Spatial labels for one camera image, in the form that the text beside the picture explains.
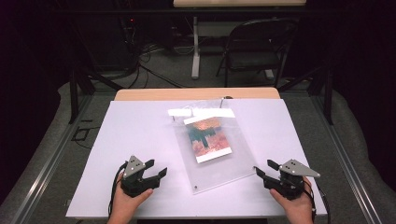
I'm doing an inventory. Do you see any grey carpeted platform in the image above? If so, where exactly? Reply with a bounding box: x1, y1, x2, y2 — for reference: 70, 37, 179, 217
0, 81, 396, 224

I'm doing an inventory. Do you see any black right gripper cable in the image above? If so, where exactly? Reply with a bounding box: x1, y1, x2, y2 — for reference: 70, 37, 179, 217
306, 181, 332, 224

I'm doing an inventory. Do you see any black folding chair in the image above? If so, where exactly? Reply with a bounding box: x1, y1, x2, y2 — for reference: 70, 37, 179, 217
216, 18, 299, 89

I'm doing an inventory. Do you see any clear acrylic picture frame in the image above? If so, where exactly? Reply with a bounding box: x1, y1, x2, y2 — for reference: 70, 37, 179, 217
167, 98, 259, 196

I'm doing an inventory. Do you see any person's left hand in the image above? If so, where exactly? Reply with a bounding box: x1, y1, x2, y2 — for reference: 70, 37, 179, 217
106, 173, 154, 224

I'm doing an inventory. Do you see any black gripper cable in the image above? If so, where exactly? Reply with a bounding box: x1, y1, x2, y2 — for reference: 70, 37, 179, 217
106, 161, 129, 218
306, 181, 332, 224

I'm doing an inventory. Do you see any bundle of floor cables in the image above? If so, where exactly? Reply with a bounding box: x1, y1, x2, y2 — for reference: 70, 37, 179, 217
124, 41, 188, 91

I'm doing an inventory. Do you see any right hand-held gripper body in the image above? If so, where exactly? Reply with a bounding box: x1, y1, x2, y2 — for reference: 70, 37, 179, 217
277, 159, 321, 201

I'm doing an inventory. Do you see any black metal stand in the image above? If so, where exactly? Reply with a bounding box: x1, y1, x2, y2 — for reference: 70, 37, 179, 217
277, 60, 334, 126
68, 60, 126, 125

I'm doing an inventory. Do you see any painted landscape picture card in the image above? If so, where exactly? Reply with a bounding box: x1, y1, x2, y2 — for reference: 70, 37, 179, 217
183, 116, 233, 164

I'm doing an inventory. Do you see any aluminium rail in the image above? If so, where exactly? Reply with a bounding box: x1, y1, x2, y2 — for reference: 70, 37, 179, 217
310, 92, 385, 224
8, 92, 95, 224

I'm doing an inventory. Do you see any person's right hand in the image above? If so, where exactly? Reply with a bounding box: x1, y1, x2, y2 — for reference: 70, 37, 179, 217
269, 175, 316, 224

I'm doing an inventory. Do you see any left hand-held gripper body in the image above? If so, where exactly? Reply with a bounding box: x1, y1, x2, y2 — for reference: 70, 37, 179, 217
120, 155, 151, 199

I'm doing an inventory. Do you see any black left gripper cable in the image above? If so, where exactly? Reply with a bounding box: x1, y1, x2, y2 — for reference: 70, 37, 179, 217
106, 161, 129, 218

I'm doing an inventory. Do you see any white-legged wooden desk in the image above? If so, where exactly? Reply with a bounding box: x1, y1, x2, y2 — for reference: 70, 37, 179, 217
173, 0, 308, 80

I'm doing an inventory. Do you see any dark equipment with red light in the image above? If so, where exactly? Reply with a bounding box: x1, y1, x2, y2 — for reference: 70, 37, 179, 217
121, 16, 140, 43

